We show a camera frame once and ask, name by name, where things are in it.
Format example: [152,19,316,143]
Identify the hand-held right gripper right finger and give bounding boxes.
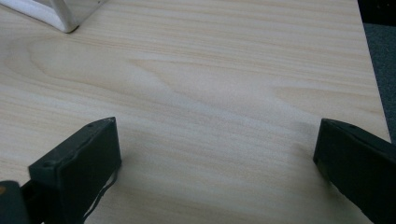
[312,118,396,224]

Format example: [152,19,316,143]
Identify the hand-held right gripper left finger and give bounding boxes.
[20,117,122,224]

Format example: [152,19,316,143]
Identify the black striped-edge stand base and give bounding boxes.
[357,0,396,26]

